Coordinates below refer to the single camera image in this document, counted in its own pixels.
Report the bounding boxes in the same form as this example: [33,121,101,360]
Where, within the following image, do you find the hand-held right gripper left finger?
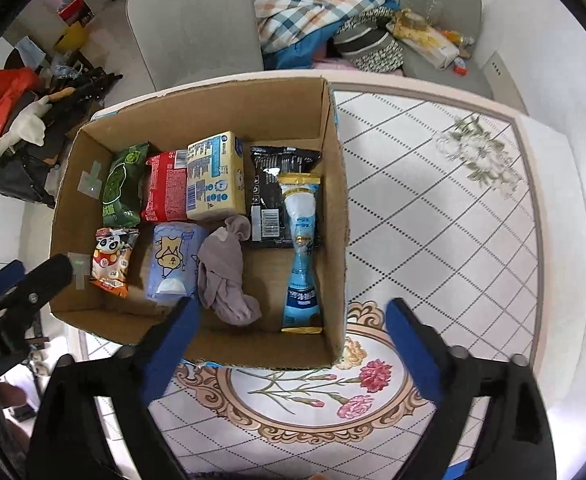
[25,298,201,480]

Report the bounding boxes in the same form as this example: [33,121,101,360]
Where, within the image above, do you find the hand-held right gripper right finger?
[385,297,557,480]

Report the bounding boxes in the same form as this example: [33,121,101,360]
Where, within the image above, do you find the orange panda snack packet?
[90,227,140,299]

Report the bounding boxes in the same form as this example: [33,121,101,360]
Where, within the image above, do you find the blue tissue pack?
[145,221,208,302]

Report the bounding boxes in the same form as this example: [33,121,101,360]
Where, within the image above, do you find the grey sock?
[196,215,262,327]

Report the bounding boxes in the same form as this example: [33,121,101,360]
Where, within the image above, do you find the green snack packet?
[102,142,150,228]

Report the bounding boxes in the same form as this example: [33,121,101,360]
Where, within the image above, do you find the long blue packet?
[278,171,324,334]

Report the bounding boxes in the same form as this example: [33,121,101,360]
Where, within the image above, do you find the red snack packet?
[141,150,190,223]

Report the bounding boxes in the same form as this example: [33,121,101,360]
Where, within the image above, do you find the yellow tissue pack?
[186,131,247,222]

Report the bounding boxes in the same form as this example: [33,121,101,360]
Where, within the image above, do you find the black snack packet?
[249,146,321,249]

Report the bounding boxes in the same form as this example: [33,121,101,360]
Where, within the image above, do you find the cardboard box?
[50,76,350,370]

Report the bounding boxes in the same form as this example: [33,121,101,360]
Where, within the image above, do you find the black folding cart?
[0,52,124,208]

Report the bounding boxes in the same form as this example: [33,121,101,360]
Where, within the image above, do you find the plush goose toy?
[0,87,78,167]

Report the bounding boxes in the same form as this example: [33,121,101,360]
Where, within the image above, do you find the yellow bag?
[55,22,90,53]

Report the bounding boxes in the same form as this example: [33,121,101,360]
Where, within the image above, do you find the pink cloth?
[313,57,404,77]

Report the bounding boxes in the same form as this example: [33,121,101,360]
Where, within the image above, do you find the grey upholstered chair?
[126,0,265,92]

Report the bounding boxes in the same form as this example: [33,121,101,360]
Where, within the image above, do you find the striped hats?
[333,7,404,73]

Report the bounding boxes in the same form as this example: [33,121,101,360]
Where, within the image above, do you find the yellow packet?
[393,22,461,70]

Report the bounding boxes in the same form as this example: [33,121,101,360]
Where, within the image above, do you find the blue cloth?
[263,0,398,71]

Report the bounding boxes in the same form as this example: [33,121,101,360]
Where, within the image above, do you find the grey cushioned chair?
[399,0,494,97]

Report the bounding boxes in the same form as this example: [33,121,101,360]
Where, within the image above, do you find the plaid blanket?
[238,0,388,53]

